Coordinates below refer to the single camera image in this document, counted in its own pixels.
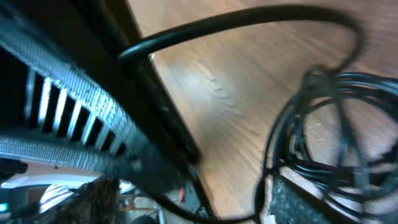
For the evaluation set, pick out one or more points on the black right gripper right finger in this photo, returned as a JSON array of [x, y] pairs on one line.
[[292, 204]]

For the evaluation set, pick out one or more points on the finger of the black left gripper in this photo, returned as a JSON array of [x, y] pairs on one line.
[[114, 23], [66, 102]]

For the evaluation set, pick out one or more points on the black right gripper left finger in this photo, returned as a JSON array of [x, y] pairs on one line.
[[95, 202]]

